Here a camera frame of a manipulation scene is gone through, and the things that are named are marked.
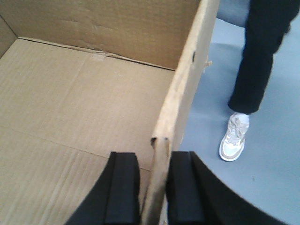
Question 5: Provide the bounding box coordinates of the brown cardboard carton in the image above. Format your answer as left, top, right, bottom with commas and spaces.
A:
0, 0, 219, 225

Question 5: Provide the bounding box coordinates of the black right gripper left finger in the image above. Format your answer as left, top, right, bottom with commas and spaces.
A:
66, 152, 140, 225

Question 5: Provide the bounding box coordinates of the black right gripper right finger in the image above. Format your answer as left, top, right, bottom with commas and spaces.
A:
165, 151, 283, 225

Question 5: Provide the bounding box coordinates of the person in dark jacket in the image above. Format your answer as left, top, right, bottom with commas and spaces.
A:
219, 0, 300, 162

